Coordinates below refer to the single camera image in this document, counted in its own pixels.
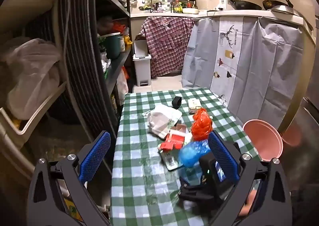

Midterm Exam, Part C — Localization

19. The steel pan with black handle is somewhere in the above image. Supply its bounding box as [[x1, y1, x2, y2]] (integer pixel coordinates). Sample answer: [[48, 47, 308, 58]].
[[267, 0, 313, 31]]

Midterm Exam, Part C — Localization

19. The white pedal bin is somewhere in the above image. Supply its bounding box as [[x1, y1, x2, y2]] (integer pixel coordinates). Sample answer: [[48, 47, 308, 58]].
[[133, 40, 152, 87]]

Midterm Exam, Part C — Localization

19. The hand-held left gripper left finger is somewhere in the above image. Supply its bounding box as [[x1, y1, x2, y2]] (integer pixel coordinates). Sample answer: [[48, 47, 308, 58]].
[[26, 131, 112, 226]]

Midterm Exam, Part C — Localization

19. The orange plastic bag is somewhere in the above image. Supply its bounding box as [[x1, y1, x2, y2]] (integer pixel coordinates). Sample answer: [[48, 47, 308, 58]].
[[191, 108, 213, 142]]

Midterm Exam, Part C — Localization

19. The pink plastic bucket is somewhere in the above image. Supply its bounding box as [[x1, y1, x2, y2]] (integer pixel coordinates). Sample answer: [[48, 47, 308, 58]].
[[242, 119, 285, 163]]

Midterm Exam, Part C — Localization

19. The stainless steel refrigerator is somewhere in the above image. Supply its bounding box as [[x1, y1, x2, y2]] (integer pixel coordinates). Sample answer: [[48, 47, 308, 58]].
[[279, 96, 319, 226]]

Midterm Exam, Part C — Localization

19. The black wok with wooden handle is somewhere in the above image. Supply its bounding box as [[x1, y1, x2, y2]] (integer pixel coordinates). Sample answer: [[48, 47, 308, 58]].
[[214, 0, 263, 11]]

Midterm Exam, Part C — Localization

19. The black spice rack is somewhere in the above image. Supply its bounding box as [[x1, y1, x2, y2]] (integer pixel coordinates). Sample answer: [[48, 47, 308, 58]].
[[171, 0, 196, 14]]

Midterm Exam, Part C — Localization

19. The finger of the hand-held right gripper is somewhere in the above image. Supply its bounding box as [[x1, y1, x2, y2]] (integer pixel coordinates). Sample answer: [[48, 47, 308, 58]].
[[177, 177, 217, 204]]

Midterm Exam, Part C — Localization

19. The red plaid cloth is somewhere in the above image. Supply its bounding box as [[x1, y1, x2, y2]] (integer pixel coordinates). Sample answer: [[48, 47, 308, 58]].
[[141, 16, 195, 79]]

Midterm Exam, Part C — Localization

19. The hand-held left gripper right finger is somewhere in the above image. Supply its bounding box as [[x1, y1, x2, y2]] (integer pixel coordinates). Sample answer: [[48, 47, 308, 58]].
[[208, 131, 292, 226]]

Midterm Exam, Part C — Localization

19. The green checked tablecloth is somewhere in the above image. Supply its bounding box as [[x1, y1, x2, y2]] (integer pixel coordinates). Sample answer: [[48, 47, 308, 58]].
[[110, 88, 262, 226]]

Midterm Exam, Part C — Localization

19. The white cloth pouch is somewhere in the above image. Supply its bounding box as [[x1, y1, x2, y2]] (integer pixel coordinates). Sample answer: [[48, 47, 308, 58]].
[[142, 104, 183, 140]]

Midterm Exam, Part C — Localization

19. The dark striped round panel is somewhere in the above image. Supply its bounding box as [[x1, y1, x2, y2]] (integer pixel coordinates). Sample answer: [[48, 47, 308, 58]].
[[24, 0, 119, 142]]

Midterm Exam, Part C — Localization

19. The blue plastic bag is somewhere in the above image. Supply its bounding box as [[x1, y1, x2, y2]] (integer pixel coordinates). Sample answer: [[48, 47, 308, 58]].
[[178, 139, 212, 169]]

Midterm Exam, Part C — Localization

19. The yellow package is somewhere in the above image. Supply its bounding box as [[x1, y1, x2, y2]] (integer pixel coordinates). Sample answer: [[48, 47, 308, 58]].
[[63, 197, 84, 223]]

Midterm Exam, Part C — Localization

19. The black shelf rack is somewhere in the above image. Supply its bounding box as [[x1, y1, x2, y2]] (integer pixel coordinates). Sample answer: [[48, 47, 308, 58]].
[[87, 0, 132, 142]]

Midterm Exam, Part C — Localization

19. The red packet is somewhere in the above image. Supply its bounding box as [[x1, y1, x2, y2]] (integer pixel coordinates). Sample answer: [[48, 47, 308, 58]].
[[159, 124, 187, 151]]

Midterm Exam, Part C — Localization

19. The white plastic bag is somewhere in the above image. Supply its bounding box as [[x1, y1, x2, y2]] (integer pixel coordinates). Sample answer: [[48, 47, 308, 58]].
[[0, 38, 61, 119]]

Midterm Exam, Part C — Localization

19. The white and orange bag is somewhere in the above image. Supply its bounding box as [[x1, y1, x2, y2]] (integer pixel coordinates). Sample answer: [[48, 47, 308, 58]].
[[117, 66, 129, 100]]

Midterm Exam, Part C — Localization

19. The white cable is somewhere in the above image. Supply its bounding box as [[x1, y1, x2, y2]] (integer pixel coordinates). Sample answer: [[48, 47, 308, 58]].
[[47, 0, 71, 97]]

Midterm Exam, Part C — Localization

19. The green pot with white lid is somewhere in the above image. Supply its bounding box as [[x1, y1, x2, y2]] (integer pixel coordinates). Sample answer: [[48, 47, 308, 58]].
[[101, 32, 122, 60]]

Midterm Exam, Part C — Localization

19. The grey printed curtain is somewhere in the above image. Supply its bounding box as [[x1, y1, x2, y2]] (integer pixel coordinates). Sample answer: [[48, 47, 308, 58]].
[[181, 15, 306, 123]]

